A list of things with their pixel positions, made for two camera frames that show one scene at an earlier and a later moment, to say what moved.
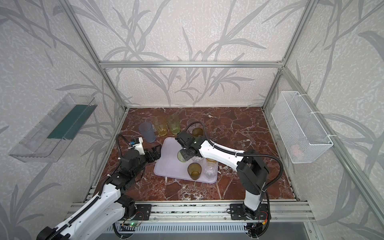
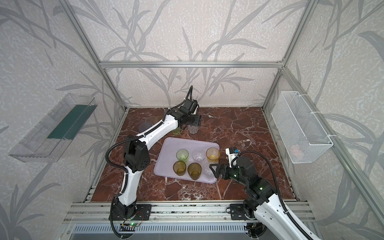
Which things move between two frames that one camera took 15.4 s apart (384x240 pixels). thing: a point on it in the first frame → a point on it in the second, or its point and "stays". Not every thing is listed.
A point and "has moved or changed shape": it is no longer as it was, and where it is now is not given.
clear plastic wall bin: (48, 138) stays
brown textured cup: (197, 132) → (179, 167)
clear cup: (151, 119) stays
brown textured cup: (194, 170) stays
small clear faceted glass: (210, 170) stays
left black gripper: (156, 155) → (198, 118)
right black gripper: (185, 157) → (220, 166)
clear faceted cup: (190, 121) has moved or changed shape
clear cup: (197, 158) stays
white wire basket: (303, 137) stays
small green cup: (180, 156) stays
